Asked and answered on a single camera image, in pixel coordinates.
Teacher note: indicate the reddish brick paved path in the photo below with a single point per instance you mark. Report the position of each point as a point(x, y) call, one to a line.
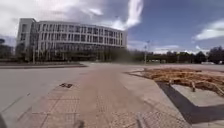
point(100, 96)

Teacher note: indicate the lamp pole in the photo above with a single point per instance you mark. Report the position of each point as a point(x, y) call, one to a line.
point(145, 51)

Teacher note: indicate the dark manhole cover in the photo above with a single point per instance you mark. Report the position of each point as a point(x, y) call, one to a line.
point(66, 85)

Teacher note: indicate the large pale multi-storey building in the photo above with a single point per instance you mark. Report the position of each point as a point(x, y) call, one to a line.
point(66, 38)

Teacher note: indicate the row of trees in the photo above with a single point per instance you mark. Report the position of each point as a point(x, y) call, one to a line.
point(173, 56)

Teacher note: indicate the low planter bed edge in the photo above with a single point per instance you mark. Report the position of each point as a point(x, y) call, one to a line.
point(40, 65)

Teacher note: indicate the dry brown plant bed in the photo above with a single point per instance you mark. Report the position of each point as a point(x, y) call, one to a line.
point(186, 77)

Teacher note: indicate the grey paved plaza ground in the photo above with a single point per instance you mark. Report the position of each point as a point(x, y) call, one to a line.
point(30, 81)

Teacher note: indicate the dark stone border strip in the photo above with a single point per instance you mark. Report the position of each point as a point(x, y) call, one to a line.
point(186, 106)

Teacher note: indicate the pale stone slab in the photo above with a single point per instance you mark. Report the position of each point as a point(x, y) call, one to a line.
point(200, 96)

